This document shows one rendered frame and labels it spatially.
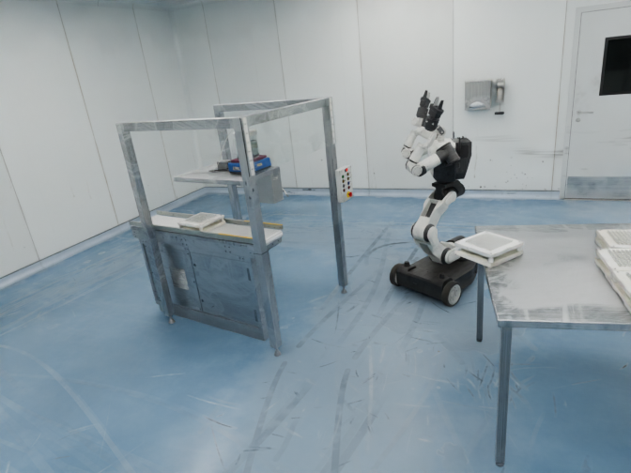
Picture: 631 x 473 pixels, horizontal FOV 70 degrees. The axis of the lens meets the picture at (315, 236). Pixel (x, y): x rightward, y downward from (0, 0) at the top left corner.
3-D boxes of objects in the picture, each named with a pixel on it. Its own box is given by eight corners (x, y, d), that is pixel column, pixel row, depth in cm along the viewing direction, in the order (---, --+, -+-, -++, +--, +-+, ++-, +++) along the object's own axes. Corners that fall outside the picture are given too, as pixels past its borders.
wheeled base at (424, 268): (439, 261, 423) (439, 227, 411) (490, 276, 384) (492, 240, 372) (393, 285, 387) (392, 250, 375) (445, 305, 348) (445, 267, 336)
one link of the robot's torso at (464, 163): (464, 174, 370) (465, 129, 357) (472, 184, 338) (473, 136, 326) (427, 176, 374) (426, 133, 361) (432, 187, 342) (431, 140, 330)
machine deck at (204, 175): (280, 172, 302) (279, 166, 300) (243, 187, 273) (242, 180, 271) (213, 169, 335) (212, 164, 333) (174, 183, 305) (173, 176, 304)
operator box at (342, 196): (353, 196, 368) (350, 165, 359) (343, 203, 355) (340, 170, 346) (346, 196, 371) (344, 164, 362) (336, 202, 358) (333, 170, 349)
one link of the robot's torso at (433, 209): (414, 241, 363) (440, 194, 373) (432, 246, 350) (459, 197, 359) (406, 231, 354) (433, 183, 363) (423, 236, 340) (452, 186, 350)
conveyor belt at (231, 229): (283, 236, 315) (282, 230, 313) (260, 251, 295) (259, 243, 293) (156, 220, 386) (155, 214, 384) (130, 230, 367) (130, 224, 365)
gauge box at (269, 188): (284, 199, 309) (280, 171, 302) (274, 204, 300) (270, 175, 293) (259, 197, 320) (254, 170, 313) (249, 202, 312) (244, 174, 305)
